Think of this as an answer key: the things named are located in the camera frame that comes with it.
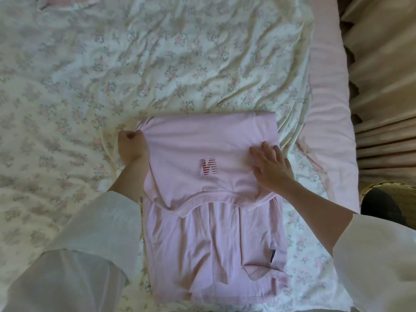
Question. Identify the person's left hand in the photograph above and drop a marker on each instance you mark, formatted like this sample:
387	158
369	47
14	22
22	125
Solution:
133	149

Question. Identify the person's right hand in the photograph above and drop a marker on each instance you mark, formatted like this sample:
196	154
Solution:
274	168

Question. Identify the person's right middle finger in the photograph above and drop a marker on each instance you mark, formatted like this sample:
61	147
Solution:
266	148

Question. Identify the person's right thumb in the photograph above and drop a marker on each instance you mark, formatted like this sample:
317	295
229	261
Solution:
257	174

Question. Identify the person's left fingers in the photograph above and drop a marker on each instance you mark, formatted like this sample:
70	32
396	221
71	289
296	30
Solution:
129	135

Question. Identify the pink t-shirt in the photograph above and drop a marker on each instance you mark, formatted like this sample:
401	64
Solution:
211	178

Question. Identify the person's right forearm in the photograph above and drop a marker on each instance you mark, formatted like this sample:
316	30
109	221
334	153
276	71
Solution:
328	220

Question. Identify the person's left forearm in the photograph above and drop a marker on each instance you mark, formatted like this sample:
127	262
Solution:
107	207

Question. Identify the white floral bed cover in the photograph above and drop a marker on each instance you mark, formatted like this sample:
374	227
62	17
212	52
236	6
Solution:
130	61

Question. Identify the pink bed sheet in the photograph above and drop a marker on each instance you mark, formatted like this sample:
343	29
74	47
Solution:
328	103

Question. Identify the woven wicker basket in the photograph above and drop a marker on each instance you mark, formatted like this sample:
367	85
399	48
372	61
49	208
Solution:
386	199

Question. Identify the beige curtain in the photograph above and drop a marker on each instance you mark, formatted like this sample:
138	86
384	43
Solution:
380	81

